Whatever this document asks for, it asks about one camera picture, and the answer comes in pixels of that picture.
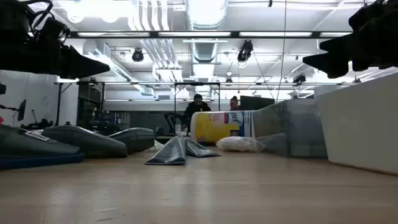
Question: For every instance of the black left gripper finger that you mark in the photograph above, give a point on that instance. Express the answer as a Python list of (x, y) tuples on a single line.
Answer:
[(81, 67)]

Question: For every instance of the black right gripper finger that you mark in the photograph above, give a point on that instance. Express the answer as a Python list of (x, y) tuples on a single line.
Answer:
[(340, 43), (332, 65)]

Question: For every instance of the grey pouch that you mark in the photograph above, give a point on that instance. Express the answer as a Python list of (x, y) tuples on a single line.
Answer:
[(31, 146)]

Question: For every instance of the clear bag white cotton pads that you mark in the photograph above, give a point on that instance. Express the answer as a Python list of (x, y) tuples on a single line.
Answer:
[(158, 146), (239, 144)]

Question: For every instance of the black remote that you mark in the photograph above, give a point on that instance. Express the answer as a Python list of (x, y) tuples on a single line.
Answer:
[(171, 152)]

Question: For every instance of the black squeeze tube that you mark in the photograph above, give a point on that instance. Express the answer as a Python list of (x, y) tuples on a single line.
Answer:
[(200, 151)]

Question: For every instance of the black background robot arm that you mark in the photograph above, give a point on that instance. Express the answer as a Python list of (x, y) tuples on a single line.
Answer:
[(38, 125)]

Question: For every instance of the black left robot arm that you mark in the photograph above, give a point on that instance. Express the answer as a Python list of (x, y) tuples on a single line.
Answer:
[(12, 15)]

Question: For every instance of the black ceiling spotlight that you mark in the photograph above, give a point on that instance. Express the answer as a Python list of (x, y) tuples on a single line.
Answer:
[(245, 51), (137, 56), (300, 79)]

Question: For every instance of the black background screen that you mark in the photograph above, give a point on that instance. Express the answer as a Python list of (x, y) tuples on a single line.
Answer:
[(21, 110)]

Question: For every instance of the white plastic tray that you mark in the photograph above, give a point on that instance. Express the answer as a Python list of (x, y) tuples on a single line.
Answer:
[(360, 124)]

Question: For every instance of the smoky translucent plastic tray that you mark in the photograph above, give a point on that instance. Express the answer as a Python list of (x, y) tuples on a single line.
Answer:
[(304, 130)]

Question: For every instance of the black background monitor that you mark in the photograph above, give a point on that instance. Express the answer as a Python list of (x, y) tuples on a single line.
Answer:
[(255, 103)]

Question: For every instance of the black overhead light bar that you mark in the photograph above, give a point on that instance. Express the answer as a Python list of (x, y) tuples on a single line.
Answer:
[(234, 34)]

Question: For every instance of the person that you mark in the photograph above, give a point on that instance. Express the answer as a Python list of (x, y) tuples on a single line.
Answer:
[(196, 109), (234, 104)]

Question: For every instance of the yellow disinfecting wipes canister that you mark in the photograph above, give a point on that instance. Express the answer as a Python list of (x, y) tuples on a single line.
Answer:
[(214, 127)]

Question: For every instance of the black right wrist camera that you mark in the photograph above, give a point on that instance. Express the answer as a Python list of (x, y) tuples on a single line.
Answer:
[(368, 15)]

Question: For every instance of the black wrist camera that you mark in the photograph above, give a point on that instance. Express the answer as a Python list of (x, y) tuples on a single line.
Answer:
[(368, 15), (49, 31)]

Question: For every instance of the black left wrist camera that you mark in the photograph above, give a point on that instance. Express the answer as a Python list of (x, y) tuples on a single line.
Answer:
[(49, 31)]

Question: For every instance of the black background rig frame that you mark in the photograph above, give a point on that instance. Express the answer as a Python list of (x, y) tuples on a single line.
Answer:
[(197, 83)]

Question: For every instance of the silver ceiling air duct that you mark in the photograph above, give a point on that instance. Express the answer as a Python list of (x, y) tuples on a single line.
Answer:
[(205, 15)]

